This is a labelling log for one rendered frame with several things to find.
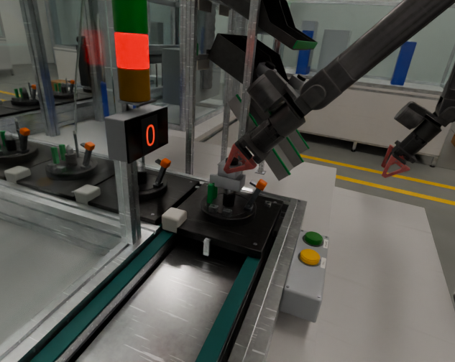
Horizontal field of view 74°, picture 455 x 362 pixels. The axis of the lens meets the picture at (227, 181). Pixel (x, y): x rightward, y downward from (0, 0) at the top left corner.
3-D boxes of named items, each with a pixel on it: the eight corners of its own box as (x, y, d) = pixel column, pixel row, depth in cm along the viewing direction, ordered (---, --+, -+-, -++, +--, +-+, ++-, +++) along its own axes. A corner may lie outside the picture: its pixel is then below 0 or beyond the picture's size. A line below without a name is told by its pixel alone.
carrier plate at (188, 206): (282, 207, 83) (284, 200, 82) (260, 259, 63) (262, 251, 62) (203, 187, 90) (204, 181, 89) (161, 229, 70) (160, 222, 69)
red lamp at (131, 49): (155, 67, 50) (154, 34, 47) (136, 70, 45) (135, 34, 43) (130, 65, 51) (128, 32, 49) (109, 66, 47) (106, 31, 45)
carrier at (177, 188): (199, 187, 91) (200, 147, 85) (155, 228, 70) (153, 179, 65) (132, 170, 98) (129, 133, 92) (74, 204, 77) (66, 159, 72)
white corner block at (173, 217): (187, 225, 72) (187, 210, 71) (178, 235, 69) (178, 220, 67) (170, 220, 74) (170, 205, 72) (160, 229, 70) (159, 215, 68)
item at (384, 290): (421, 214, 110) (424, 207, 109) (516, 569, 35) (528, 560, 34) (244, 170, 134) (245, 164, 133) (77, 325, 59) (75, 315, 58)
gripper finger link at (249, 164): (211, 163, 67) (240, 137, 62) (223, 154, 73) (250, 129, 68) (231, 186, 67) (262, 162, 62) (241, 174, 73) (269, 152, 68)
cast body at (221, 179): (244, 184, 74) (248, 158, 71) (239, 192, 70) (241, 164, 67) (213, 177, 76) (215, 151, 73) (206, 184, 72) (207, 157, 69)
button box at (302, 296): (324, 256, 73) (329, 235, 71) (315, 324, 55) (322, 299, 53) (295, 248, 75) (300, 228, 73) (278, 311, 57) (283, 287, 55)
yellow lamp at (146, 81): (156, 98, 52) (155, 68, 50) (139, 103, 47) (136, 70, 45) (131, 95, 53) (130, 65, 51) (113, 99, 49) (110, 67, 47)
